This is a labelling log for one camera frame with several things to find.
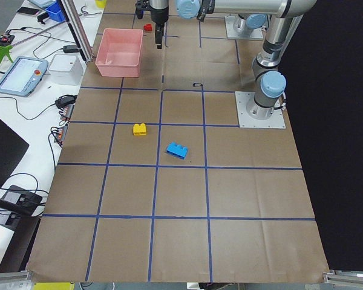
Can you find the black smartphone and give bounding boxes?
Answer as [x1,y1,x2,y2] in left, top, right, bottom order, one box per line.
[16,7,41,16]

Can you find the aluminium frame post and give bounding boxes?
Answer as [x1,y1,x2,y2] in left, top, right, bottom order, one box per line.
[57,0,93,63]

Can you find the white cube device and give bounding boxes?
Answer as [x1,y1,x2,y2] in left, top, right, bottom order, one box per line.
[48,54,83,85]

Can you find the blue toy block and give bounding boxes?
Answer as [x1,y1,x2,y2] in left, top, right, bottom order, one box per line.
[166,142,188,160]

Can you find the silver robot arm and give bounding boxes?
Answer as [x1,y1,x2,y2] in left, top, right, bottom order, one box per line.
[175,0,316,120]
[233,14,267,36]

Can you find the red toy block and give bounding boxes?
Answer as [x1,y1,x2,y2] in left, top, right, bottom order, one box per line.
[143,24,152,31]

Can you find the black power adapter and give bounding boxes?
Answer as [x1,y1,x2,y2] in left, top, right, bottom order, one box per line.
[62,45,79,54]

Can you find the pink plastic box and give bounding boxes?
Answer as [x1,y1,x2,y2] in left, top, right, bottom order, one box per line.
[95,28,143,78]

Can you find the yellow toy block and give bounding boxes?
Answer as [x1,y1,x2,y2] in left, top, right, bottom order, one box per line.
[132,123,147,136]

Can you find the black camera stand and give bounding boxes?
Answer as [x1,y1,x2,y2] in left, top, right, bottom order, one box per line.
[0,185,43,216]

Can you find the green clamp tool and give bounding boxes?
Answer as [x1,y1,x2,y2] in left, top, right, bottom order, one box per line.
[0,45,13,64]

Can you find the brown paper table cover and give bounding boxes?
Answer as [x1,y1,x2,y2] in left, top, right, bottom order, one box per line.
[27,4,329,283]

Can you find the blue plastic bin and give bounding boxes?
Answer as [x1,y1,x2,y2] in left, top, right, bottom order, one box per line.
[45,2,66,22]

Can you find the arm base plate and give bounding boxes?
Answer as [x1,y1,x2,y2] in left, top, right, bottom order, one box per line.
[225,14,267,40]
[235,91,286,129]

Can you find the teach pendant tablet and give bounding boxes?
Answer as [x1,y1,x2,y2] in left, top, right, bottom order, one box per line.
[0,56,49,97]

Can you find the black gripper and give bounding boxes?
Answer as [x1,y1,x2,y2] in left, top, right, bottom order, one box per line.
[135,0,169,49]

